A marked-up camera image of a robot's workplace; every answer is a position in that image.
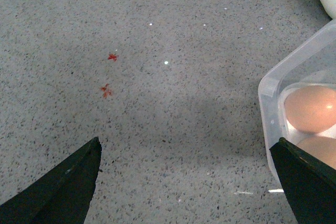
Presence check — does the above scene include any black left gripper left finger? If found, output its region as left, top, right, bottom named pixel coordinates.
left=1, top=137, right=102, bottom=223

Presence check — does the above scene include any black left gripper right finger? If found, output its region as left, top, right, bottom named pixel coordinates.
left=270, top=137, right=335, bottom=223

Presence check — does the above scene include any brown egg box front left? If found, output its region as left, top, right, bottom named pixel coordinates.
left=297, top=136, right=335, bottom=169

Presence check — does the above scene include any clear plastic egg box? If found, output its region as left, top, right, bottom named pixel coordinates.
left=258, top=20, right=335, bottom=181

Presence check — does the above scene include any brown egg in box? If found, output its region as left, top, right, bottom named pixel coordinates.
left=284, top=85, right=335, bottom=133

